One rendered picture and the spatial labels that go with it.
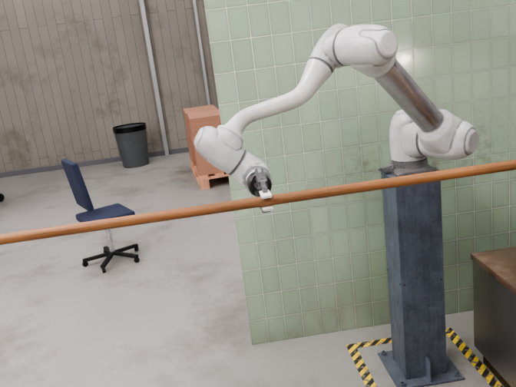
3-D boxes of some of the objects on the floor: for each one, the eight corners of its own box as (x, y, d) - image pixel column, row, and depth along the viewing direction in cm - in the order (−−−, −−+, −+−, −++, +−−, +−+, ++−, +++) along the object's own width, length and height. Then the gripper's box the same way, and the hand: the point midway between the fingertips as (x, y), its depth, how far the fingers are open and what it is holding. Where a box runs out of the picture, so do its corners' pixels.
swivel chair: (142, 246, 494) (124, 148, 470) (143, 266, 447) (124, 158, 424) (82, 257, 484) (61, 158, 461) (78, 279, 438) (54, 170, 414)
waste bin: (153, 159, 882) (147, 120, 866) (151, 166, 836) (143, 125, 819) (122, 163, 879) (114, 125, 863) (117, 170, 833) (110, 130, 816)
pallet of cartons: (259, 157, 799) (252, 98, 777) (272, 180, 667) (265, 109, 644) (191, 167, 791) (182, 107, 769) (191, 191, 659) (180, 120, 636)
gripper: (267, 157, 178) (277, 174, 155) (272, 204, 182) (283, 228, 159) (244, 160, 177) (251, 178, 154) (250, 208, 182) (258, 232, 159)
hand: (266, 200), depth 160 cm, fingers closed on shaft, 3 cm apart
